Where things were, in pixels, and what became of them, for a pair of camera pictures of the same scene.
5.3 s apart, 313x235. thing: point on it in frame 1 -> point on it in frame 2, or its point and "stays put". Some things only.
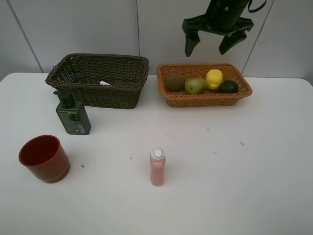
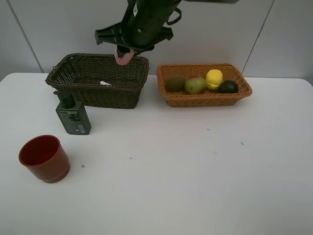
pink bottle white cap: [157, 162] -> [125, 57]
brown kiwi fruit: [176, 84] stays put
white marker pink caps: [104, 82] stays put
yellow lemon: [214, 79] stays put
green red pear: [194, 85] stays put
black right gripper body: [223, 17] -> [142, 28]
